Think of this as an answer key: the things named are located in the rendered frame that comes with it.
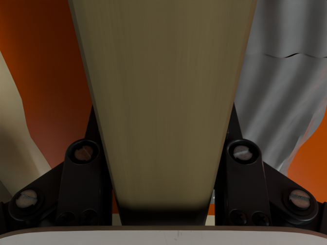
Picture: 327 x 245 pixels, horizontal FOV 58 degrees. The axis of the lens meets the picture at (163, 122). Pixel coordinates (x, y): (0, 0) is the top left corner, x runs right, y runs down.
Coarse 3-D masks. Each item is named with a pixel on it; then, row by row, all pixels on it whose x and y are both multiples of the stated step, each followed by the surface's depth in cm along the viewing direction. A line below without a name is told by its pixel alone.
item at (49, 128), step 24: (24, 72) 18; (48, 72) 18; (72, 72) 18; (24, 96) 19; (48, 96) 19; (72, 96) 19; (48, 120) 21; (72, 120) 21; (48, 144) 23; (312, 144) 23; (288, 168) 25; (312, 168) 25; (312, 192) 28
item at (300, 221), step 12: (228, 132) 10; (240, 132) 11; (264, 168) 10; (216, 180) 11; (276, 180) 10; (288, 180) 10; (276, 192) 9; (288, 192) 9; (300, 192) 9; (276, 204) 9; (288, 204) 9; (300, 204) 9; (312, 204) 9; (288, 216) 9; (300, 216) 9; (312, 216) 9
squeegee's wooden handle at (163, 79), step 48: (96, 0) 4; (144, 0) 4; (192, 0) 4; (240, 0) 4; (96, 48) 5; (144, 48) 5; (192, 48) 5; (240, 48) 5; (96, 96) 6; (144, 96) 5; (192, 96) 5; (144, 144) 6; (192, 144) 6; (144, 192) 8; (192, 192) 8
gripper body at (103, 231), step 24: (0, 240) 7; (24, 240) 7; (48, 240) 7; (72, 240) 7; (96, 240) 7; (120, 240) 7; (144, 240) 7; (168, 240) 7; (192, 240) 7; (216, 240) 7; (240, 240) 7; (264, 240) 7; (288, 240) 7; (312, 240) 7
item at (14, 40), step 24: (0, 0) 15; (24, 0) 15; (48, 0) 15; (0, 24) 16; (24, 24) 16; (48, 24) 16; (72, 24) 16; (0, 48) 17; (24, 48) 17; (48, 48) 17; (72, 48) 17
